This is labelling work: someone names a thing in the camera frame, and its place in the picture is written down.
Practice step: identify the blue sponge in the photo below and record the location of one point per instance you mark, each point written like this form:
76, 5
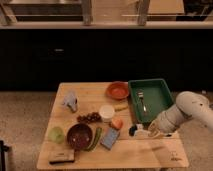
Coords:
110, 138

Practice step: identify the grey toy elephant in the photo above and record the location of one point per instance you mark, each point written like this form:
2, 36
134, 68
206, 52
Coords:
70, 100

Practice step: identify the green apple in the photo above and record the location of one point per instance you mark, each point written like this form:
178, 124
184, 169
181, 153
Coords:
56, 135

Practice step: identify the green plastic tray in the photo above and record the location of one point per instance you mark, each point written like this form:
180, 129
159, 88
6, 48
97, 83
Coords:
157, 98

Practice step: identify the green cucumber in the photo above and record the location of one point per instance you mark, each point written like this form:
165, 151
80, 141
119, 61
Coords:
96, 139

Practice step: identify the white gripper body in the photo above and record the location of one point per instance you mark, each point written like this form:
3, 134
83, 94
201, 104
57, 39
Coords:
160, 129

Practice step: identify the black and white dish brush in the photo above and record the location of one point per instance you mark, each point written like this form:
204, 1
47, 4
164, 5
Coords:
138, 128

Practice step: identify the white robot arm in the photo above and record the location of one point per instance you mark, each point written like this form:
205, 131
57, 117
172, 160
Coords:
188, 105

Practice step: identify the white cup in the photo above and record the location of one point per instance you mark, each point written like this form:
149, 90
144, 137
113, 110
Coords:
106, 112

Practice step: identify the orange bowl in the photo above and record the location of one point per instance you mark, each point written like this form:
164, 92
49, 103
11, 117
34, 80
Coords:
117, 90

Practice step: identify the orange carrot piece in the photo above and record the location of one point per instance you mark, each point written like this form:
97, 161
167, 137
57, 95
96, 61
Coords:
116, 123

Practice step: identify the yellow banana piece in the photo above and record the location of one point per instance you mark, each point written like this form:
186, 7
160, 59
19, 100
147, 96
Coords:
120, 107

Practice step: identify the silver fork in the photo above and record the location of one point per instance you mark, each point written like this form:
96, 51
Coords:
141, 96

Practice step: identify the wooden table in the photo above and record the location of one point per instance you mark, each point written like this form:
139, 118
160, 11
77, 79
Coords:
126, 153

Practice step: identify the bunch of red grapes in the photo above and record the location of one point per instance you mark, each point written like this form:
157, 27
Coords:
89, 118

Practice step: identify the dark red bowl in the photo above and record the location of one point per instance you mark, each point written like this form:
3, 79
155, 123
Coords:
79, 136

